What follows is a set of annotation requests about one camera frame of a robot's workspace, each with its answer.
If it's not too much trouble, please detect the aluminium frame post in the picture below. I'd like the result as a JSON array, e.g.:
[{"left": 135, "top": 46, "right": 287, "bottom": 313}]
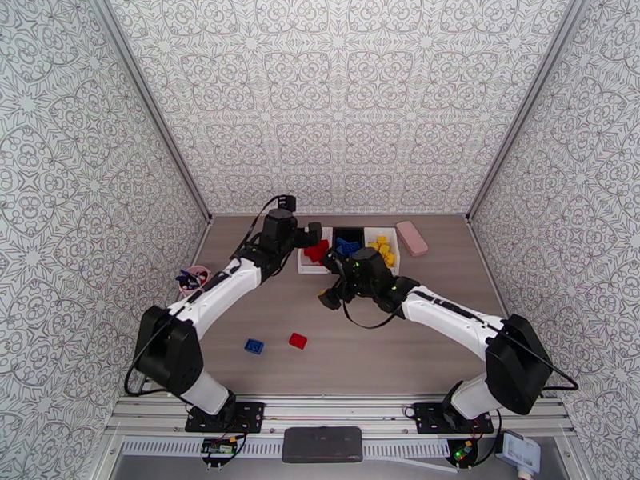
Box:
[
  {"left": 86, "top": 0, "right": 215, "bottom": 225},
  {"left": 465, "top": 0, "right": 596, "bottom": 225}
]

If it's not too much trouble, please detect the aluminium front rail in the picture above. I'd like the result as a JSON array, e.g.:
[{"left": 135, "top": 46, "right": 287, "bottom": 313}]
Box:
[{"left": 107, "top": 393, "right": 574, "bottom": 437}]

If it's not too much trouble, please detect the white slotted cable duct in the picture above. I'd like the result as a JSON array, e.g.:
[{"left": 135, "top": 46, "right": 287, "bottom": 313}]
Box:
[{"left": 119, "top": 439, "right": 454, "bottom": 461}]

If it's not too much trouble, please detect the aluminium table edge rail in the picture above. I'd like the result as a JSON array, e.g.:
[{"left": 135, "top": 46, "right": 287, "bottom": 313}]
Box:
[
  {"left": 165, "top": 215, "right": 215, "bottom": 314},
  {"left": 466, "top": 215, "right": 516, "bottom": 325}
]

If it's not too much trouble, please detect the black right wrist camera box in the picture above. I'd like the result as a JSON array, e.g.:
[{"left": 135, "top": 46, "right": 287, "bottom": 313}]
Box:
[{"left": 321, "top": 248, "right": 349, "bottom": 274}]

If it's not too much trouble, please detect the white labelled device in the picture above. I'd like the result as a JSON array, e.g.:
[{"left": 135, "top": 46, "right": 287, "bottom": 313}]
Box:
[{"left": 501, "top": 430, "right": 542, "bottom": 477}]

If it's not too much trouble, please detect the white rectangular container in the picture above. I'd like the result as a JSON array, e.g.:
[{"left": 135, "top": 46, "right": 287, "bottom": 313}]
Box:
[
  {"left": 363, "top": 226, "right": 401, "bottom": 277},
  {"left": 297, "top": 226, "right": 335, "bottom": 276}
]

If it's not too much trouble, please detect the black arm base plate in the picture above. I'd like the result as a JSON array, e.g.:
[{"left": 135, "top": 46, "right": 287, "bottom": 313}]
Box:
[
  {"left": 185, "top": 401, "right": 266, "bottom": 434},
  {"left": 414, "top": 402, "right": 495, "bottom": 436}
]

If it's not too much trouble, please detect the black rectangular container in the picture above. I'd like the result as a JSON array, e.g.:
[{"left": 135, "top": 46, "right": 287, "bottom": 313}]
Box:
[{"left": 331, "top": 226, "right": 366, "bottom": 257}]

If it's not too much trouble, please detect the pink eraser case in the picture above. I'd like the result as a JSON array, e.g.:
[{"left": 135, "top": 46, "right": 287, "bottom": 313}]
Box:
[{"left": 394, "top": 220, "right": 430, "bottom": 258}]

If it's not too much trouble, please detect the green circuit board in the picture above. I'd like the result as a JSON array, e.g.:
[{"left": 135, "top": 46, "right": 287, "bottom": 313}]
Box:
[
  {"left": 201, "top": 437, "right": 237, "bottom": 457},
  {"left": 447, "top": 438, "right": 478, "bottom": 467}
]

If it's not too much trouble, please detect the pink pen cup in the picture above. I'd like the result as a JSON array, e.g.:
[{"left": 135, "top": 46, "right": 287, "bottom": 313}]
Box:
[{"left": 177, "top": 265, "right": 214, "bottom": 300}]

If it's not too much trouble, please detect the black rectangular pad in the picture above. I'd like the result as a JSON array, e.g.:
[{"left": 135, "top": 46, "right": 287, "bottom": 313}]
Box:
[{"left": 282, "top": 426, "right": 363, "bottom": 464}]

